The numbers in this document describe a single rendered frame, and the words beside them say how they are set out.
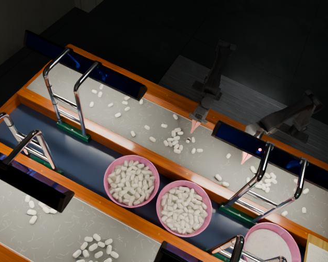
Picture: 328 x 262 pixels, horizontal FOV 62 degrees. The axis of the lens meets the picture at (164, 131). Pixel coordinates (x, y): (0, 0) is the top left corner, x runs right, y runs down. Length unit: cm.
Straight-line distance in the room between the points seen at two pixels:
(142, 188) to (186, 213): 24
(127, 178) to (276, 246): 77
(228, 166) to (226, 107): 46
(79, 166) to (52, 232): 35
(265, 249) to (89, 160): 96
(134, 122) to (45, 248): 74
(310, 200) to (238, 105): 70
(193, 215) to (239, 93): 92
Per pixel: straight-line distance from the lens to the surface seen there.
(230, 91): 192
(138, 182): 138
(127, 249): 130
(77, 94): 123
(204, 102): 136
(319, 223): 165
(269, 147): 119
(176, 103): 162
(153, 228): 130
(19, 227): 139
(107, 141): 148
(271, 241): 150
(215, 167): 149
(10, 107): 173
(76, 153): 153
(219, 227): 146
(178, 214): 137
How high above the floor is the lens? 203
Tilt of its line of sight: 58 degrees down
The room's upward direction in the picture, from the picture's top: 15 degrees clockwise
